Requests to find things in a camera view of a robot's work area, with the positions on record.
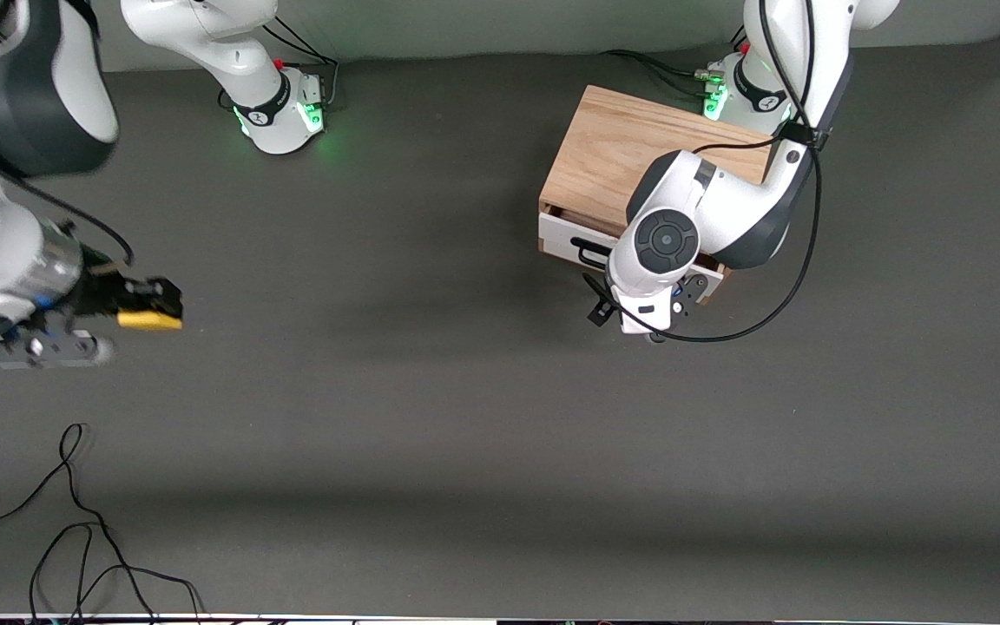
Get yellow block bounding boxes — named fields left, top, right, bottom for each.
left=116, top=311, right=184, bottom=332

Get white-fronted drawer with black handle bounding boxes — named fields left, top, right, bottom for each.
left=539, top=207, right=727, bottom=305

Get wooden drawer cabinet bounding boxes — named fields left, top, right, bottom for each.
left=539, top=84, right=774, bottom=305

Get dark grey table mat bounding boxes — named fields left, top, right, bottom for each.
left=0, top=39, right=1000, bottom=622

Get thin black looped cable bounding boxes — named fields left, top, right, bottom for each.
left=29, top=521, right=206, bottom=624
left=0, top=423, right=158, bottom=624

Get black left arm base cables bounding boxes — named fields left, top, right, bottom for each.
left=600, top=22, right=757, bottom=101

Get black arm base cables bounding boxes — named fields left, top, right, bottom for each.
left=600, top=22, right=757, bottom=101
left=218, top=17, right=341, bottom=114

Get black right arm base cables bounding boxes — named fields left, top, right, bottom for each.
left=218, top=17, right=341, bottom=114

